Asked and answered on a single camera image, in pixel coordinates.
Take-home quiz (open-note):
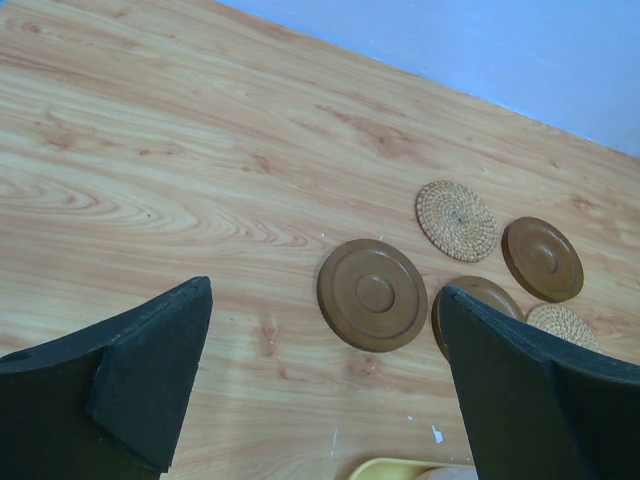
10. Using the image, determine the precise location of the brown wooden coaster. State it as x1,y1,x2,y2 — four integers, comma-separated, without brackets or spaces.
431,276,525,360
316,239,429,353
501,217,584,303

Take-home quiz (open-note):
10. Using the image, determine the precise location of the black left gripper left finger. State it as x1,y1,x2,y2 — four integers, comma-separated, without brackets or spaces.
1,276,213,479

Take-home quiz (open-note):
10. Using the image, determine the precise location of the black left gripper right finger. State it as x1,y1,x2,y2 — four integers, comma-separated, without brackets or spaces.
440,286,639,479

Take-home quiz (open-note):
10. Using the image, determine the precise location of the yellow plastic tray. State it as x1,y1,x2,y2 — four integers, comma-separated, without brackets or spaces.
348,457,468,480

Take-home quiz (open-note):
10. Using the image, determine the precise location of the woven rattan coaster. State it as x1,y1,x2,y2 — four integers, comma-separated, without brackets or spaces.
527,304,601,353
415,180,498,263

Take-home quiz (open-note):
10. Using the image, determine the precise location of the pink translucent mug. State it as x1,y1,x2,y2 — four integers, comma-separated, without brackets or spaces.
417,466,478,480

